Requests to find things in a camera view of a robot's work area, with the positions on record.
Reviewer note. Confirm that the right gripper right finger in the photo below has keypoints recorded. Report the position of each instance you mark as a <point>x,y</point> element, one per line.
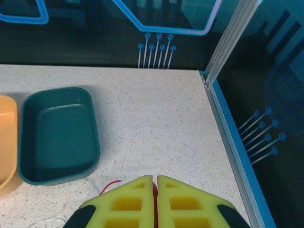
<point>180,204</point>

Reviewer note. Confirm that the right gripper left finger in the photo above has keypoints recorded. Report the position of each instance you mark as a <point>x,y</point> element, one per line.
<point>128,204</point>

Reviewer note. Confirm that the teal plastic bin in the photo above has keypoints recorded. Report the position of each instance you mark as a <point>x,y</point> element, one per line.
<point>59,135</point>

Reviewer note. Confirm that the orange plastic bin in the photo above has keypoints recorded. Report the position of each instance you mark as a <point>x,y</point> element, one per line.
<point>7,142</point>

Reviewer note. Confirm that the aluminium side rail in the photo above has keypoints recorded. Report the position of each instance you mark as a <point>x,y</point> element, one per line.
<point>237,142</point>

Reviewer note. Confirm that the aluminium corner post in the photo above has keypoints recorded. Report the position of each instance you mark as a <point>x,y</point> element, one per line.
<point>226,47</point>

